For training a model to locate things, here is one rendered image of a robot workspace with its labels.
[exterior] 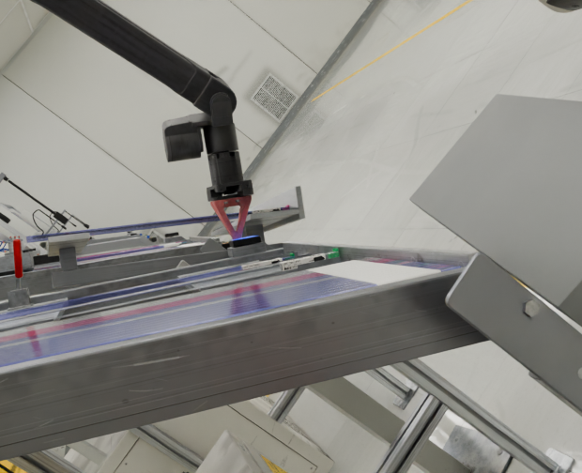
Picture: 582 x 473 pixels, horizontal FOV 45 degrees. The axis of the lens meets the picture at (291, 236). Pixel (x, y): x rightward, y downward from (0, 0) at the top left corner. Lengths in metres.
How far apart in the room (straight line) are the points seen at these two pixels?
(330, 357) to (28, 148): 8.22
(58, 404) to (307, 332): 0.19
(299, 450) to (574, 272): 1.49
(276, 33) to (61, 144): 2.94
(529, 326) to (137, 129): 8.23
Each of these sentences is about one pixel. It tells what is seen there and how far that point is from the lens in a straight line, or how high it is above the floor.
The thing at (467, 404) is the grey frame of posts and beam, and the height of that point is 0.25.
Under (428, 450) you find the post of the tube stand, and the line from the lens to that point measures 1.69.
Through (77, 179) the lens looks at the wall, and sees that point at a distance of 8.65.
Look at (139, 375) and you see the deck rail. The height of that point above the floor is 0.91.
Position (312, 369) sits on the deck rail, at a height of 0.80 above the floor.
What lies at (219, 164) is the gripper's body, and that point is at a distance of 1.24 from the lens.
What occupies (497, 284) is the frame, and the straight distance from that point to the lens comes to 0.56.
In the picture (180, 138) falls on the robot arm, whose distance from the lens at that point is 1.23.
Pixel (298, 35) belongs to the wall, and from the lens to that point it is 9.27.
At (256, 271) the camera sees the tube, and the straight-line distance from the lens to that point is 0.92.
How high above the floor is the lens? 0.99
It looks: 12 degrees down
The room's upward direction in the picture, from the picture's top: 53 degrees counter-clockwise
